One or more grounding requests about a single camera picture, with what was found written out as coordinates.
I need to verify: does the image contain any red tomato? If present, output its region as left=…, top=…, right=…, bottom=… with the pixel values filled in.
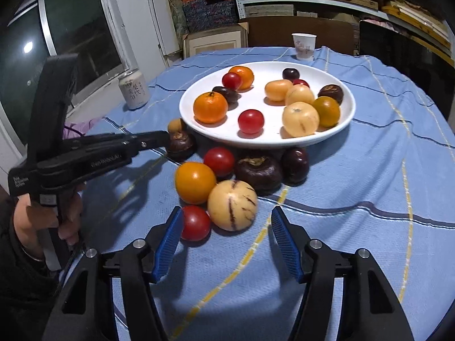
left=203, top=147, right=235, bottom=178
left=237, top=109, right=264, bottom=135
left=292, top=78, right=310, bottom=87
left=222, top=72, right=242, bottom=91
left=181, top=205, right=211, bottom=242

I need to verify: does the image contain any striped pepino melon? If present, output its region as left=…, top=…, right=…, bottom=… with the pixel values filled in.
left=207, top=179, right=258, bottom=232

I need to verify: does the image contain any large orange mandarin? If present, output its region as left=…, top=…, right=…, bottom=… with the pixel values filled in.
left=193, top=92, right=228, bottom=124

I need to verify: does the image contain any dark mangosteen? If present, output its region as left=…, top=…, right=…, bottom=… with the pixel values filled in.
left=318, top=84, right=344, bottom=105
left=166, top=131, right=197, bottom=161
left=212, top=86, right=240, bottom=105
left=234, top=155, right=283, bottom=193

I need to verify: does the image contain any large pale pepino melon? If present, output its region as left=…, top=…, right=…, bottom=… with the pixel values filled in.
left=282, top=102, right=320, bottom=137

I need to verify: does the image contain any small orange mandarin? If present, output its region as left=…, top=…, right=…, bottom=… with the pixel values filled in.
left=229, top=65, right=255, bottom=91

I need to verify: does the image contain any orange green tomato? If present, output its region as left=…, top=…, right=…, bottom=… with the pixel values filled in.
left=312, top=96, right=340, bottom=128

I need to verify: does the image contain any pale orange persimmon fruit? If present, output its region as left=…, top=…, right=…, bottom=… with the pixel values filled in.
left=264, top=79, right=293, bottom=102

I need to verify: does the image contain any small pale round fruit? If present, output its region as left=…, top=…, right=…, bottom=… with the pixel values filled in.
left=285, top=85, right=315, bottom=105

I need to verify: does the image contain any dark mangosteen front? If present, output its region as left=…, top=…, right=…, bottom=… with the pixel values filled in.
left=318, top=84, right=344, bottom=105

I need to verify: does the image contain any dark plum front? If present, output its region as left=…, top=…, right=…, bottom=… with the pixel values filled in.
left=282, top=68, right=300, bottom=82

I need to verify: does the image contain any dark plum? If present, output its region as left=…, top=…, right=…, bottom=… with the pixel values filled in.
left=282, top=68, right=300, bottom=82
left=280, top=147, right=310, bottom=185

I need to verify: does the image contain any person's left hand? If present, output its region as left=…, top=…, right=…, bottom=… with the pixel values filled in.
left=13, top=184, right=86, bottom=260

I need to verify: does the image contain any purple cloth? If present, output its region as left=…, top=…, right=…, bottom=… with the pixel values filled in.
left=63, top=117, right=101, bottom=139

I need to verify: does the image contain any small tan round fruit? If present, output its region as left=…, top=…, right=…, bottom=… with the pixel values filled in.
left=167, top=118, right=187, bottom=133

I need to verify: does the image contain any white drink can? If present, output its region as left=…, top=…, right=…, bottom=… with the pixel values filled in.
left=119, top=68, right=150, bottom=110

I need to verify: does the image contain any orange yellow tomato centre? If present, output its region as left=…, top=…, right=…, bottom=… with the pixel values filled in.
left=174, top=162, right=217, bottom=205

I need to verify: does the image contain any dark plum back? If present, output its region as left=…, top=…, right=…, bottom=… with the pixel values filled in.
left=280, top=147, right=310, bottom=185

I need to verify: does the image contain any blue checked tablecloth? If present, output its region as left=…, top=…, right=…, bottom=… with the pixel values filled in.
left=82, top=47, right=454, bottom=340

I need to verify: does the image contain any white oval plate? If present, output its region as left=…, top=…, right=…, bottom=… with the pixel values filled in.
left=179, top=62, right=356, bottom=149

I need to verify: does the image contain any cardboard box framed panel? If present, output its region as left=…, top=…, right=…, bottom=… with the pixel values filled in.
left=183, top=22, right=249, bottom=59

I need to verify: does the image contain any white paper cup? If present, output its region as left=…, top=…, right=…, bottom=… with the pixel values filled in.
left=292, top=33, right=317, bottom=60

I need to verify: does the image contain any dark wooden chair back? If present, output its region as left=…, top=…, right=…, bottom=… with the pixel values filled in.
left=241, top=16, right=355, bottom=55

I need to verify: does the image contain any black cable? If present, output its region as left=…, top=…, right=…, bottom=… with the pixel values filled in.
left=62, top=123, right=86, bottom=140

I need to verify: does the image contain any window with metal frame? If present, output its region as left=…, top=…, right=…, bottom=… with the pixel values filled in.
left=1, top=0, right=127, bottom=145

